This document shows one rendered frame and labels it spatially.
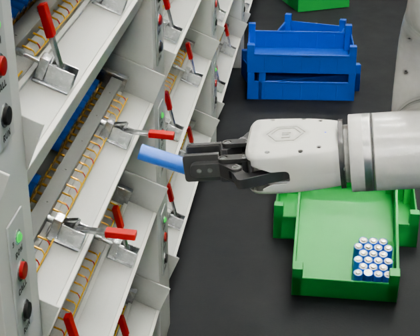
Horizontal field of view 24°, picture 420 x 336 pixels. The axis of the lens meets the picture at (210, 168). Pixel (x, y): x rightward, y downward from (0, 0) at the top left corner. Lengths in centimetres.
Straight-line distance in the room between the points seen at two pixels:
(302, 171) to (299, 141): 4
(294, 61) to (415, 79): 161
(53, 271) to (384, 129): 39
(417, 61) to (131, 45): 52
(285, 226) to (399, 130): 105
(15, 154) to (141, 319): 84
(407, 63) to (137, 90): 52
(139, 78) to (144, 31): 7
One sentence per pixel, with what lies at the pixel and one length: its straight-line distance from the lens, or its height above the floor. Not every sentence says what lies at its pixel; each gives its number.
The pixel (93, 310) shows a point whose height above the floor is 30.
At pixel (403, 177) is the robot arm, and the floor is 60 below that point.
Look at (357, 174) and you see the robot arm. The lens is 102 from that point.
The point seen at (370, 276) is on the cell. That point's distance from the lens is 185.
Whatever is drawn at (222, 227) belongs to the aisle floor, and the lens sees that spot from 210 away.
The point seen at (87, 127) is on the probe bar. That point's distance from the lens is 130.
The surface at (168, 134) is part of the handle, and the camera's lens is 133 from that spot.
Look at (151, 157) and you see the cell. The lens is 107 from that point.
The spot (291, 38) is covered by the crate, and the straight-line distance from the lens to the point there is 288.
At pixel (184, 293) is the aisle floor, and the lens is 189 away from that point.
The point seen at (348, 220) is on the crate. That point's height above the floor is 7.
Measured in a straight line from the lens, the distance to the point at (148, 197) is 156.
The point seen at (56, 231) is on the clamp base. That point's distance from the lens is 111.
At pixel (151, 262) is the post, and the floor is 19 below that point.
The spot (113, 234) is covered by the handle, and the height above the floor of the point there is 51.
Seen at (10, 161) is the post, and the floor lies 70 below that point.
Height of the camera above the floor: 107
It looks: 27 degrees down
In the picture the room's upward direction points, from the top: straight up
